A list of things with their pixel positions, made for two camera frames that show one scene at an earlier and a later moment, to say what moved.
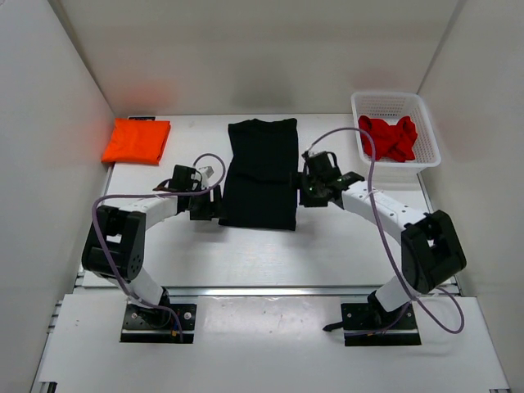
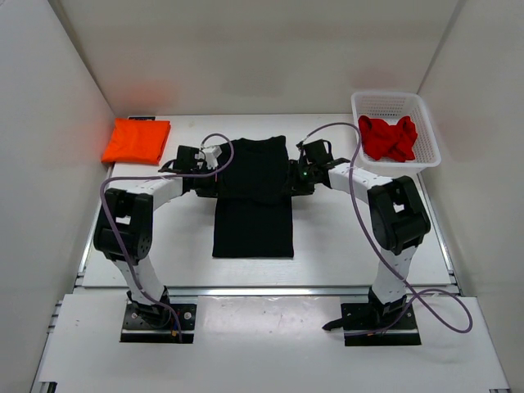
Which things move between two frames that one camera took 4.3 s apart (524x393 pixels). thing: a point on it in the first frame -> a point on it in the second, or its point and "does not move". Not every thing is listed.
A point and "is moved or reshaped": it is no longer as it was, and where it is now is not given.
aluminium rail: [272, 291] does not move
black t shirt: [259, 187] is moved or reshaped
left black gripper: [212, 209] -> [213, 190]
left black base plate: [143, 324] does not move
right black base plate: [364, 318] does not move
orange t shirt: [137, 142] does not move
